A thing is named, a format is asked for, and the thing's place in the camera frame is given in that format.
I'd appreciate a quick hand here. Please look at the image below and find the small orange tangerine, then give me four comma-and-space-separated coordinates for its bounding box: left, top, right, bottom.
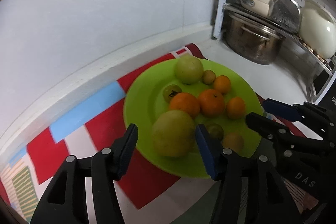
226, 97, 245, 119

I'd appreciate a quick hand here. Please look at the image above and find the small green round fruit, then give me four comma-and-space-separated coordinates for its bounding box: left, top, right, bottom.
206, 123, 224, 140

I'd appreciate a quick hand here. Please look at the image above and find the large orange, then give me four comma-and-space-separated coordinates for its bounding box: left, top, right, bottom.
198, 89, 225, 118

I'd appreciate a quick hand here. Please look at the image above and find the small orange kumquat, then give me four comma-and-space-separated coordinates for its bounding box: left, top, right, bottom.
213, 75, 231, 94

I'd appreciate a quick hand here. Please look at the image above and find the brown kiwi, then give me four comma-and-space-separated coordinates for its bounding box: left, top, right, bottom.
202, 70, 216, 85
222, 132, 244, 153

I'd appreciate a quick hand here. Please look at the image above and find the large yellow-green pear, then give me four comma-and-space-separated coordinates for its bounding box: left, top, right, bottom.
151, 110, 195, 158

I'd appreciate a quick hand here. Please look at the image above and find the large green apple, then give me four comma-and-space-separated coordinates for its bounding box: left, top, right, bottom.
174, 55, 204, 85

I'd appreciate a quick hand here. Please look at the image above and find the small dark green fruit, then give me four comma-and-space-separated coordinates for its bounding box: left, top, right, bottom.
163, 85, 182, 103

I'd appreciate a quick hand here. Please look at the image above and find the white metal kitchen rack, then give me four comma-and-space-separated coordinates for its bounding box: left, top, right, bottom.
213, 0, 335, 103

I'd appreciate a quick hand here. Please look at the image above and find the black knife block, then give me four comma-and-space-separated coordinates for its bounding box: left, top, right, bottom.
313, 56, 336, 111

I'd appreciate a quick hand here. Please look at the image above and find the stainless steel stock pot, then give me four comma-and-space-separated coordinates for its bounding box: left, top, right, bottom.
223, 11, 285, 65

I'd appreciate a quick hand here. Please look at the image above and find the white ceramic pot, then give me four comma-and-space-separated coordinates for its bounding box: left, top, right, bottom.
298, 0, 335, 59

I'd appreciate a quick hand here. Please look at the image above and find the steel skimmer ladle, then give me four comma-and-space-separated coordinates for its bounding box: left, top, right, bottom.
268, 0, 301, 33

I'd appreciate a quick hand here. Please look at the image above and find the lime green plate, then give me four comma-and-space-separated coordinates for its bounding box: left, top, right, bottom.
123, 59, 263, 178

